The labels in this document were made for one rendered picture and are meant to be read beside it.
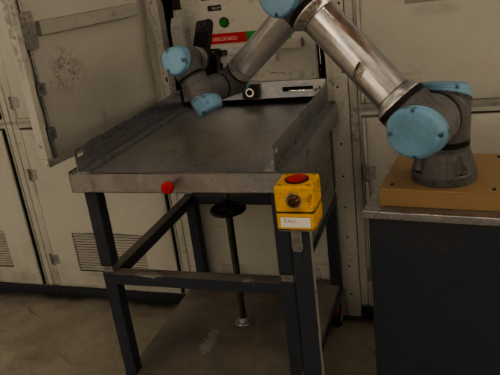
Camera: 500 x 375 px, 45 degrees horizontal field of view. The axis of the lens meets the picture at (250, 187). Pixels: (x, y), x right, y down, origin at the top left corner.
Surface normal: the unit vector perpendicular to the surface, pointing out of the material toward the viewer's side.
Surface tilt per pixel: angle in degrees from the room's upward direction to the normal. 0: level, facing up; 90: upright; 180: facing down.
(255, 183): 90
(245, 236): 90
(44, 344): 0
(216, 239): 90
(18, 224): 90
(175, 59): 80
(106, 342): 0
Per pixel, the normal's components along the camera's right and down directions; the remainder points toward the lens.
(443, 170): -0.34, 0.07
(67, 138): 0.90, 0.05
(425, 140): -0.47, 0.44
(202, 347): -0.11, -0.93
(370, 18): -0.30, 0.36
